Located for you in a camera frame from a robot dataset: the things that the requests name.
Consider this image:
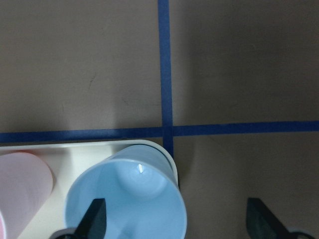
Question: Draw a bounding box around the pink plastic cup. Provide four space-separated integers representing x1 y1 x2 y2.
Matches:
0 152 53 239

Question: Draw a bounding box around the cream plastic tray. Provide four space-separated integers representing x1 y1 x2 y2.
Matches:
0 139 178 239

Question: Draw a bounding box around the light blue plastic cup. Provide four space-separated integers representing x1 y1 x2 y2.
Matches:
64 144 187 239

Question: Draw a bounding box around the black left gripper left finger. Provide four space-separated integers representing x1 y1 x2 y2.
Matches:
74 199 107 239

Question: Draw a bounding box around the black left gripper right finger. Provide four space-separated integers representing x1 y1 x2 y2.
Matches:
246 198 294 239

